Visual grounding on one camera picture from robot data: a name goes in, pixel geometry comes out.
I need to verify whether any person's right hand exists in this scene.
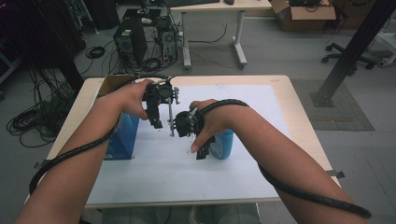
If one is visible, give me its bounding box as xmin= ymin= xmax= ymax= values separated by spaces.
xmin=189 ymin=98 xmax=238 ymax=154

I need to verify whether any grey floor mat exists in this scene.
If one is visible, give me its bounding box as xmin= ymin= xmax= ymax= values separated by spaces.
xmin=290 ymin=78 xmax=375 ymax=133

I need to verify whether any white-legged wooden desk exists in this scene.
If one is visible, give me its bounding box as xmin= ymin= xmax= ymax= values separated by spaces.
xmin=169 ymin=0 xmax=273 ymax=70

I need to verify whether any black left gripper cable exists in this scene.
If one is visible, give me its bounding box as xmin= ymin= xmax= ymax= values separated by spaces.
xmin=28 ymin=75 xmax=173 ymax=196

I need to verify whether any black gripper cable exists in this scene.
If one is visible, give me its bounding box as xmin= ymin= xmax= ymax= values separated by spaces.
xmin=197 ymin=99 xmax=374 ymax=219
xmin=28 ymin=75 xmax=173 ymax=196

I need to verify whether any open brown cardboard box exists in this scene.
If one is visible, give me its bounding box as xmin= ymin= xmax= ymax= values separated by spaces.
xmin=269 ymin=0 xmax=337 ymax=33

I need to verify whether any light wooden table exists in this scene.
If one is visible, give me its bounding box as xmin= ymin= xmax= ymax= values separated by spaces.
xmin=24 ymin=74 xmax=342 ymax=210

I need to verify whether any tangle of black floor cables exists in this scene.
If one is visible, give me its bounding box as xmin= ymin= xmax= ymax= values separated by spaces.
xmin=6 ymin=67 xmax=86 ymax=149

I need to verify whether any black keyboard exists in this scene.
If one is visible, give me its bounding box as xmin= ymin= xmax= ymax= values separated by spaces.
xmin=164 ymin=0 xmax=220 ymax=7

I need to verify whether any dark cabinet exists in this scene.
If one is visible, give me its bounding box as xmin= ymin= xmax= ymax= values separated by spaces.
xmin=0 ymin=0 xmax=88 ymax=94

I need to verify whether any small coil of black cable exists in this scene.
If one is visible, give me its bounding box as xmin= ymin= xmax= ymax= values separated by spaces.
xmin=85 ymin=45 xmax=106 ymax=60

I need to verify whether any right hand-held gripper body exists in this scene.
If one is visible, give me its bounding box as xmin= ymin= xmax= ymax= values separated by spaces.
xmin=172 ymin=107 xmax=205 ymax=138

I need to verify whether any white table mat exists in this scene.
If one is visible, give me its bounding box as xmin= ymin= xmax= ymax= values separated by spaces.
xmin=87 ymin=84 xmax=292 ymax=205

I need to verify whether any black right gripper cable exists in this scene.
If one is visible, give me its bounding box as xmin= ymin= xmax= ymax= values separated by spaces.
xmin=197 ymin=99 xmax=374 ymax=219

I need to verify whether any blue cardboard box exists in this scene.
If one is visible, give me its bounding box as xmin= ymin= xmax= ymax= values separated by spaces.
xmin=97 ymin=74 xmax=142 ymax=161

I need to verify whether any person's left hand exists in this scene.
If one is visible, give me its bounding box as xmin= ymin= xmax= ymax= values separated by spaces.
xmin=120 ymin=78 xmax=155 ymax=121

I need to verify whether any black computer tower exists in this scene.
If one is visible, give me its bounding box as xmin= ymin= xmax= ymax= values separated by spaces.
xmin=112 ymin=16 xmax=149 ymax=68

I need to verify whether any small grey computer tower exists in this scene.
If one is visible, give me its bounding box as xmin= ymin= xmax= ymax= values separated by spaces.
xmin=156 ymin=18 xmax=178 ymax=63

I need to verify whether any black office chair base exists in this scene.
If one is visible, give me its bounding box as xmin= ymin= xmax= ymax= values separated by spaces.
xmin=321 ymin=42 xmax=379 ymax=71

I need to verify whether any black metal pillar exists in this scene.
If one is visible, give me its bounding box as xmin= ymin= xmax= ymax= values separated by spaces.
xmin=309 ymin=0 xmax=396 ymax=108

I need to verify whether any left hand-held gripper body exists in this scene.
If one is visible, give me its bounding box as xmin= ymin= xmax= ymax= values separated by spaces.
xmin=142 ymin=77 xmax=181 ymax=138

